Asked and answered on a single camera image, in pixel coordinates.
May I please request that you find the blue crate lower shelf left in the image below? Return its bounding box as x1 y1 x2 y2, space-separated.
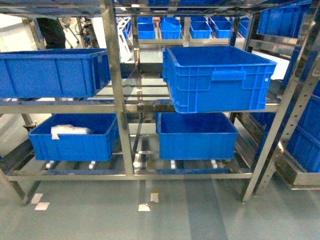
28 113 120 162

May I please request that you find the blue crate upper shelf left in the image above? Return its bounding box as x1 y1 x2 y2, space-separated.
0 48 111 99

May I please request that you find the white foam piece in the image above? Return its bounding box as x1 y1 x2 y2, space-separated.
50 124 92 140

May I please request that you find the blue crate lower shelf right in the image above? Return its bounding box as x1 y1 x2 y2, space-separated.
155 112 239 161

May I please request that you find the blue crate shelf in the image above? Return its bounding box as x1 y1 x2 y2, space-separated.
162 46 277 114
155 112 239 161
0 48 111 99
28 113 120 162

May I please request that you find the blue crate upper shelf right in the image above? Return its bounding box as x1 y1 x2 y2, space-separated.
162 46 277 114

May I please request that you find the steel shelf rack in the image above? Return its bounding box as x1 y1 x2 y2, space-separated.
0 0 320 203

